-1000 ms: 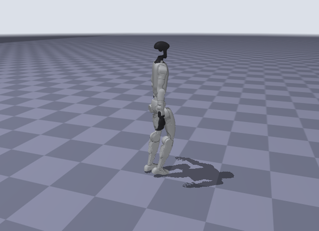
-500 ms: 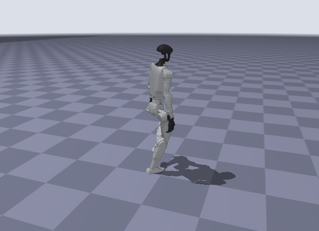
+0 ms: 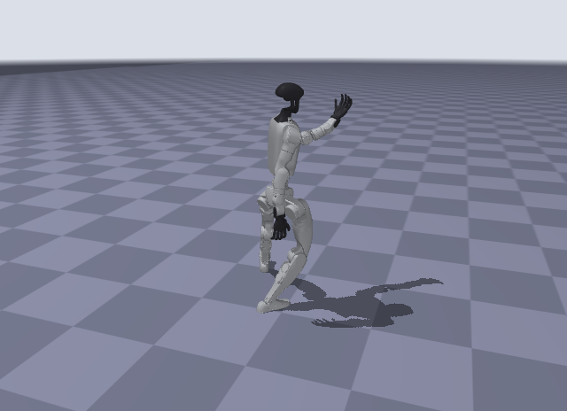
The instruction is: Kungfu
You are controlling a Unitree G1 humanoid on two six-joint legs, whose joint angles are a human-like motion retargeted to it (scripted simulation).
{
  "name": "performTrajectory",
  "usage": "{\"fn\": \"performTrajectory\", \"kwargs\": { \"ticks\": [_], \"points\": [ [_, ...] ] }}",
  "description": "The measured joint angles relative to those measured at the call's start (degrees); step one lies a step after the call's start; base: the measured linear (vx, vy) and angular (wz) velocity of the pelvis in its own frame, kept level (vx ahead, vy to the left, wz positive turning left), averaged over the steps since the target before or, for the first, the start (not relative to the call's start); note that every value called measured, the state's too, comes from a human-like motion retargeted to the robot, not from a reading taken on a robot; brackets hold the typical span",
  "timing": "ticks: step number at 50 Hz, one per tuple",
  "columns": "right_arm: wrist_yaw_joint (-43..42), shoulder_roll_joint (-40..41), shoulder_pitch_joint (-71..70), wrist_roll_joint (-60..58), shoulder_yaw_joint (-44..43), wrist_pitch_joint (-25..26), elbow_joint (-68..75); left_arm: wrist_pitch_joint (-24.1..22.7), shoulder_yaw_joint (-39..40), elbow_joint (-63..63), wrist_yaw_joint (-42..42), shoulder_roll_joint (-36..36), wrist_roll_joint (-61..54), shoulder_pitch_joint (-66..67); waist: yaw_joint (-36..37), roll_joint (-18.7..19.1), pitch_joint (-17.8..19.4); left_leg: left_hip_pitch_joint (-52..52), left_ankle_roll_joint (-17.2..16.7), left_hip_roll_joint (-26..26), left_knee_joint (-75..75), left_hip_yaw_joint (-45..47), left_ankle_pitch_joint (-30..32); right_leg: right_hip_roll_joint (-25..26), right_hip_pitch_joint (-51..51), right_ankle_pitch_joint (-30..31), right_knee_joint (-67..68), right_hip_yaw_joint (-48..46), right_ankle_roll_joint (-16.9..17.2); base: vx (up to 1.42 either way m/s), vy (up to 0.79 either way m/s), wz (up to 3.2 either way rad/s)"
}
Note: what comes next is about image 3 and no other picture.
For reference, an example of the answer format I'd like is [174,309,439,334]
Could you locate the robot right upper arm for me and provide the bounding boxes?
[274,126,301,178]

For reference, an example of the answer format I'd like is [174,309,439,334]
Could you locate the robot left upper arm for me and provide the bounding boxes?
[277,113,313,145]

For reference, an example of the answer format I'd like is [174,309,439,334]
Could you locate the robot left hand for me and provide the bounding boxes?
[330,94,353,128]

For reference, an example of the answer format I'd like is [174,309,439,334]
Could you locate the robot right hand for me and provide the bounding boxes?
[270,207,291,240]

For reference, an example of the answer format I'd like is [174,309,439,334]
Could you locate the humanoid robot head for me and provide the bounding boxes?
[274,82,304,123]

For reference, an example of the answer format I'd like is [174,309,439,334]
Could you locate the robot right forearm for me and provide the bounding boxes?
[272,168,288,216]

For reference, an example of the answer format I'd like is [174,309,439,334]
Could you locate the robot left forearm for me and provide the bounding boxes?
[307,118,336,141]

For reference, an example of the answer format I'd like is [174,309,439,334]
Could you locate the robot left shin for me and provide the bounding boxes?
[260,226,272,263]

